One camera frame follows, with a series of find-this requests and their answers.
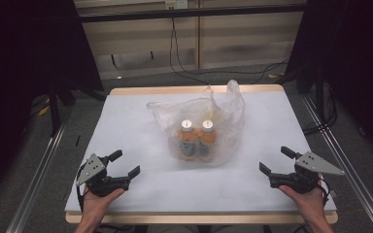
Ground black horizontal bar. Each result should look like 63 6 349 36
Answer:
77 4 307 23

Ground black hanging cable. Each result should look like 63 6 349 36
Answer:
169 17 210 85
173 18 289 76

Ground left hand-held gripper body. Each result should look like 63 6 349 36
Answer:
76 153 132 198

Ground left hand-held gripper cable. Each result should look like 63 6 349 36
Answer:
76 161 89 212

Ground white table mat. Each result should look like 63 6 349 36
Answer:
64 91 337 215

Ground clear plastic bag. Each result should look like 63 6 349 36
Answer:
146 79 247 168

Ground person's left hand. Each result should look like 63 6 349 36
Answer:
82 187 126 224

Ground right hand-held gripper cable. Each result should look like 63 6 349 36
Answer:
319 176 338 207

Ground hand-held gripper cable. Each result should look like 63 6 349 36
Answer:
76 161 89 212
319 176 338 207

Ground black curtain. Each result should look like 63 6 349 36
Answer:
0 0 104 208
285 0 373 163

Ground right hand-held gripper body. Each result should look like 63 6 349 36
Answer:
268 150 345 195

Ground wooden table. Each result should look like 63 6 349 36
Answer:
65 84 339 225

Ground metal floor rail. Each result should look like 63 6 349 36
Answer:
5 110 74 233
300 93 373 233

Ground black floor cables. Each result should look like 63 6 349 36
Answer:
302 83 338 135

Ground orange drink bottle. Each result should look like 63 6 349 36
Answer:
197 119 219 163
178 118 199 162

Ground white wall socket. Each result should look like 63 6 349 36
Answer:
164 0 188 10

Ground black metal stand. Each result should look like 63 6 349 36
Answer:
47 77 106 137
315 64 326 124

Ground person's right hand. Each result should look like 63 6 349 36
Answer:
278 181 328 224

